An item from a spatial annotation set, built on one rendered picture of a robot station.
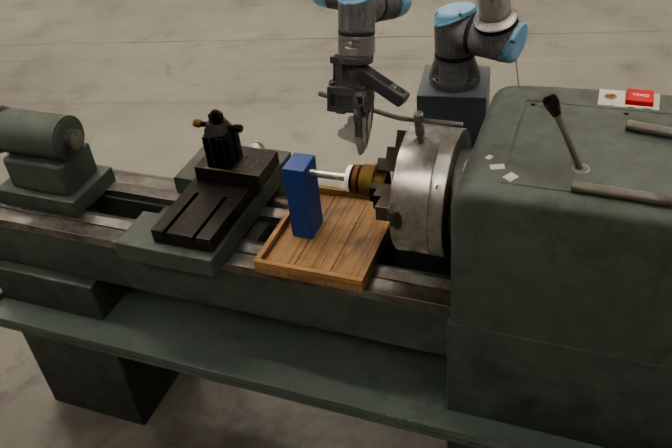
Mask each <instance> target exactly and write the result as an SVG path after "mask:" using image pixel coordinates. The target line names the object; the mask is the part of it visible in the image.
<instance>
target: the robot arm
mask: <svg viewBox="0 0 672 448"><path fill-rule="evenodd" d="M313 1H314V2H315V3H316V4H317V5H320V6H322V7H326V8H328V9H336V10H338V53H339V54H337V53H336V54H335V55H334V56H331V57H330V63H332V64H333V79H332V80H333V82H332V80H330V81H331V83H330V81H329V86H328V87H327V111H330V112H336V113H337V114H346V113H353V114H352V115H350V116H349V117H348V119H347V124H345V125H344V127H342V128H340V129H339V130H338V136H339V137H340V138H341V139H344V140H346V141H349V142H351V143H354V144H356V147H357V151H358V154H359V155H362V154H363V153H364V151H365V150H366V148H367V146H368V142H369V138H370V132H371V128H372V121H373V114H374V99H375V94H374V91H375V92H376V93H378V94H379V95H381V96H382V97H384V98H385V99H387V100H388V101H390V102H391V103H393V104H394V105H395V106H397V107H400V106H401V105H403V104H404V103H405V102H406V101H407V100H408V98H409V96H410V93H409V92H408V91H406V90H405V89H403V88H402V87H400V86H399V85H397V84H396V83H394V82H393V81H391V80H390V79H388V78H387V77H385V76H384V75H382V74H381V73H379V72H378V71H376V70H375V69H373V68H372V67H370V66H369V65H368V64H371V63H373V58H374V56H373V54H374V53H375V23H376V22H380V21H385V20H390V19H391V20H393V19H396V18H398V17H401V16H403V15H405V14H406V13H407V12H408V10H409V9H410V6H411V2H412V1H411V0H313ZM476 5H477V8H476V6H475V5H474V4H473V3H470V2H456V3H451V4H447V5H445V6H442V7H441V8H439V9H438V10H437V11H436V13H435V16H434V24H433V26H434V51H435V57H434V60H433V63H432V66H431V69H430V72H429V84H430V85H431V86H432V87H433V88H434V89H436V90H439V91H442V92H448V93H459V92H465V91H469V90H471V89H473V88H475V87H477V86H478V85H479V83H480V71H479V68H478V65H477V62H476V59H475V56H478V57H483V58H487V59H491V60H495V61H498V62H505V63H512V62H514V61H515V60H516V59H517V58H518V57H519V55H520V54H521V52H522V50H523V48H524V46H525V43H526V40H527V36H528V24H527V23H526V22H524V21H519V20H518V14H517V11H516V9H515V8H514V7H513V6H511V5H510V0H476ZM476 11H478V12H476ZM332 86H334V87H332Z"/></svg>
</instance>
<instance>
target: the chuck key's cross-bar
mask: <svg viewBox="0 0 672 448"><path fill-rule="evenodd" d="M318 96H321V97H324V98H327V93H326V92H322V91H319V93H318ZM374 113H375V114H379V115H382V116H385V117H388V118H391V119H395V120H398V121H405V122H414V118H413V117H409V116H400V115H397V114H393V113H390V112H387V111H384V110H380V109H377V108H374ZM422 123H424V124H433V125H442V126H451V127H460V128H462V127H463V122H456V121H447V120H437V119H428V118H423V120H422Z"/></svg>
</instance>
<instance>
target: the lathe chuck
mask: <svg viewBox="0 0 672 448"><path fill-rule="evenodd" d="M424 127H425V135H424V138H427V139H428V141H429V142H428V144H427V145H425V146H423V147H418V146H416V145H415V144H414V141H415V140H416V139H417V138H418V137H417V136H416V134H415V126H414V124H413V125H411V126H410V127H409V129H408V130H407V132H406V134H405V136H404V138H403V140H402V143H401V145H400V148H399V152H398V155H397V159H396V163H395V167H394V172H393V178H392V184H391V192H390V204H389V213H390V214H394V213H395V212H400V215H402V228H400V229H395V226H390V235H391V239H392V242H393V245H394V246H395V248H396V249H398V250H404V251H409V250H415V251H418V252H416V253H422V254H427V255H432V254H431V252H430V250H429V246H428V239H427V214H428V202H429V194H430V187H431V181H432V175H433V170H434V165H435V161H436V157H437V154H438V150H439V147H440V144H441V142H442V139H443V137H444V135H445V133H446V131H447V130H448V129H449V128H450V126H441V125H432V124H424Z"/></svg>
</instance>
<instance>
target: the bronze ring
mask: <svg viewBox="0 0 672 448"><path fill-rule="evenodd" d="M372 182H378V183H385V184H391V173H390V172H389V171H383V170H377V164H375V165H373V164H364V165H361V164H354V165H353V166H352V168H351V170H350V173H349V178H348V188H349V191H350V193H353V194H359V195H360V196H361V197H367V198H369V187H370V185H371V184H372Z"/></svg>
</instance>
